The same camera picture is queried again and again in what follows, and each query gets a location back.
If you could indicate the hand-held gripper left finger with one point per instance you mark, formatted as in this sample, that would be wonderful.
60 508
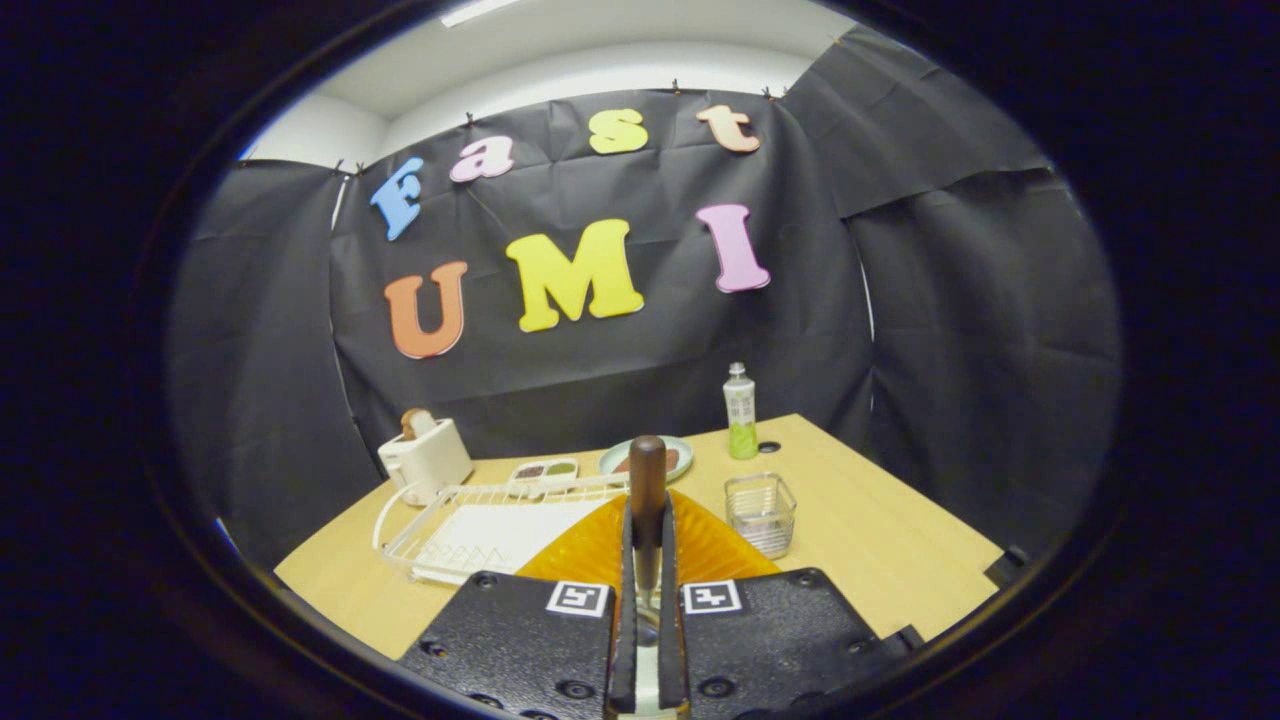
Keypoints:
520 640

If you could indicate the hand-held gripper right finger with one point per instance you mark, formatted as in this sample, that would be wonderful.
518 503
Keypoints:
770 640

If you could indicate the clear plastic basket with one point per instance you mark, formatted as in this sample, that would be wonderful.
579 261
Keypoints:
760 530

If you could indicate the small round meat dish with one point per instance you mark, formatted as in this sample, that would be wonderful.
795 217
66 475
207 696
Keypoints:
686 453

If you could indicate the white ribbed drain tray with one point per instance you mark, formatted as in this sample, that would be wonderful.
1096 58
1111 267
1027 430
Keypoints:
490 535

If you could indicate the white divided seed tray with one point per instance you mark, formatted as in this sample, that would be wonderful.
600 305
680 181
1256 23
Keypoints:
545 470

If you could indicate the white toaster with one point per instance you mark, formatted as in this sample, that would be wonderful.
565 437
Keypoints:
430 465

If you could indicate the green white bottle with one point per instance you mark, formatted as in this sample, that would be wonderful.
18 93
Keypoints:
740 415

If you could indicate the brown bread slice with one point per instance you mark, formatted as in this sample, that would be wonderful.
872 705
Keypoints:
415 420

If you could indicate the black backdrop cloth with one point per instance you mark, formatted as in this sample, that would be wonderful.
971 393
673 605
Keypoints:
950 350

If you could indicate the ceiling light panel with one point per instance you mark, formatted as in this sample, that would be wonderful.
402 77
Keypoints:
478 10

